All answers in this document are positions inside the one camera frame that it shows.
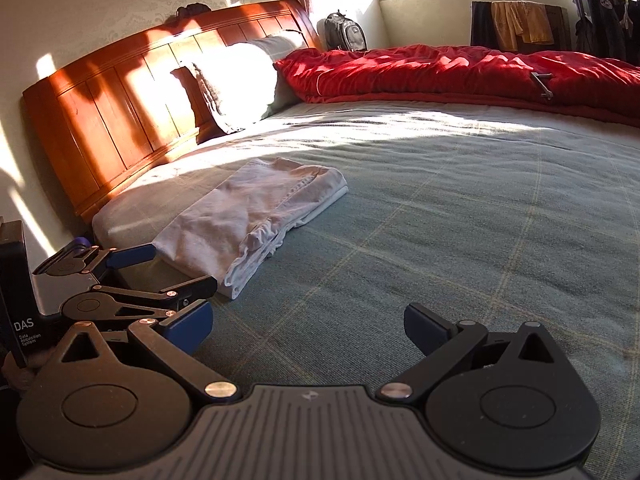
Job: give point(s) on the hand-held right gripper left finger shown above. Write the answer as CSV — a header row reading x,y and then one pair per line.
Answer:
x,y
187,325

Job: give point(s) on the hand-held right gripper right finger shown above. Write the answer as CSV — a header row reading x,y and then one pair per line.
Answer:
x,y
430,327

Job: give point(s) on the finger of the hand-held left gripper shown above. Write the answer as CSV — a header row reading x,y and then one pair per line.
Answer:
x,y
165,292
132,256

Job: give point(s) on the white printed t-shirt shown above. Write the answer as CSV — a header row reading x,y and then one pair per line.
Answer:
x,y
260,215

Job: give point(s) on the person's left hand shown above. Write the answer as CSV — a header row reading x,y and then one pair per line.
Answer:
x,y
20,370

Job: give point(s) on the wooden headboard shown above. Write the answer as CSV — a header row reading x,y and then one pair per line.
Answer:
x,y
125,100

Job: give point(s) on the white pillow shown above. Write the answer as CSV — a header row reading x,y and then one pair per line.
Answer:
x,y
240,80

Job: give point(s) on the dark cloth lump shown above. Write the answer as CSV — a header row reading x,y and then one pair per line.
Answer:
x,y
192,10

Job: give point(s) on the red quilt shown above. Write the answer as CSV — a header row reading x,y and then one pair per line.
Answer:
x,y
450,72

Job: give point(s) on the small metal clamp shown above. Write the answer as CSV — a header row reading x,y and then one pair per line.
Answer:
x,y
542,85

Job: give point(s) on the grey black backpack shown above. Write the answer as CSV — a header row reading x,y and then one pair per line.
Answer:
x,y
345,32

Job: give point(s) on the black draped garment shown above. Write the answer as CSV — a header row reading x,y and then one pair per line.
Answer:
x,y
482,25

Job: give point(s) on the small dark hanging garment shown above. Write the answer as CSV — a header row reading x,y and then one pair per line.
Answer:
x,y
582,35

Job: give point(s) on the black jacket with round patch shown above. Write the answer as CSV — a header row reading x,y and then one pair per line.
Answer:
x,y
607,25

